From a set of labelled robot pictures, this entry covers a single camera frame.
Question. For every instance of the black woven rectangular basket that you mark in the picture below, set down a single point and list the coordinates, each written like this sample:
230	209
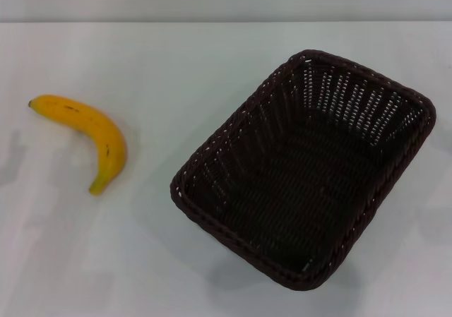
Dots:
282	190

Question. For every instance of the yellow banana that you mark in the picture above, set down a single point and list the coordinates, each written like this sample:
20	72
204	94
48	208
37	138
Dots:
106	137

